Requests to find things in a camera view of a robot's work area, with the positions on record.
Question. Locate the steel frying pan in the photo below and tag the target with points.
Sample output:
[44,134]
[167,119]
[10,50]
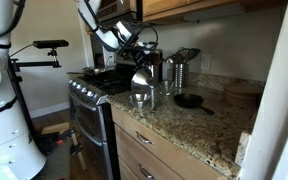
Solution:
[95,71]

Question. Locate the steel mesh skimmer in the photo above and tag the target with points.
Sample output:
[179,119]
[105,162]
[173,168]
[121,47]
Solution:
[187,54]

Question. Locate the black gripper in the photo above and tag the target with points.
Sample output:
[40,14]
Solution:
[140,58]

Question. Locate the white wall outlet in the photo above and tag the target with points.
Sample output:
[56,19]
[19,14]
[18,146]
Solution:
[206,61]

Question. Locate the clear glass bowl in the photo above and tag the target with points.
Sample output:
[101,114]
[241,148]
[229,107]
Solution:
[166,87]

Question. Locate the steel over-range microwave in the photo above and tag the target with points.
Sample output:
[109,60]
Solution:
[117,10]

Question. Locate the black orange bar clamp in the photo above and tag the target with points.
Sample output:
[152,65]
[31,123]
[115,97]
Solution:
[76,150]
[50,138]

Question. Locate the black cast iron skillet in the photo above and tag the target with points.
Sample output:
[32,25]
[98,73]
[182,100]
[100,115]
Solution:
[188,100]

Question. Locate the steel ladle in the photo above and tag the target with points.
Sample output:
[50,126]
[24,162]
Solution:
[170,60]

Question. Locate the black camera stand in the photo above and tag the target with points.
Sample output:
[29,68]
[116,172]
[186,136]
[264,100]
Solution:
[34,64]

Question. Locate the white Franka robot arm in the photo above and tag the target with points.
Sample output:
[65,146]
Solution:
[4,133]

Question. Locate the silver steel bowl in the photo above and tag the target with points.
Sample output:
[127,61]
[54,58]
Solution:
[142,81]
[139,100]

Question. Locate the light wooden base cabinet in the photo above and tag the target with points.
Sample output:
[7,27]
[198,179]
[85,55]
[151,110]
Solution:
[170,156]

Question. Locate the black stereo camera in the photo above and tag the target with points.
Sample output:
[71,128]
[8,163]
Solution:
[50,44]

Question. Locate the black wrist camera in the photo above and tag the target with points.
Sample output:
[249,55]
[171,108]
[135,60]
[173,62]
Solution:
[129,45]

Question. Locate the stainless steel gas stove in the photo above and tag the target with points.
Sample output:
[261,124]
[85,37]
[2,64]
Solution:
[90,120]

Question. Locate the wooden upper cabinet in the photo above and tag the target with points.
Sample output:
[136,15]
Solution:
[164,6]

